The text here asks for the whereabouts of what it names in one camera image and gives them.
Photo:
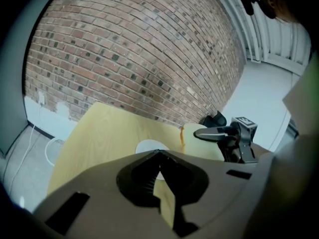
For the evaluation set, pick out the person's right forearm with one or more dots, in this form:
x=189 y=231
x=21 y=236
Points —
x=261 y=150

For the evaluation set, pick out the wooden table with black base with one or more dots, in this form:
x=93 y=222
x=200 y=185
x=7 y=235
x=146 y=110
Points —
x=104 y=133

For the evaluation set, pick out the white wall charger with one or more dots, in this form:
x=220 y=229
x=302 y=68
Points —
x=42 y=99

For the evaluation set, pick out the black office chair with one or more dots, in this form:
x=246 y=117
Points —
x=215 y=119

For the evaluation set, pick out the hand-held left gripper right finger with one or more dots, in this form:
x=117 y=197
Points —
x=185 y=183

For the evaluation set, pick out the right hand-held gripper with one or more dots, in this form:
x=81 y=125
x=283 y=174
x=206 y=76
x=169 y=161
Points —
x=243 y=143

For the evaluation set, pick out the white round plate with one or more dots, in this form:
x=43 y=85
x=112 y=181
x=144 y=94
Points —
x=147 y=147

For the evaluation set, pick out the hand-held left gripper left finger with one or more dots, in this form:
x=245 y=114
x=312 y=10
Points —
x=137 y=183

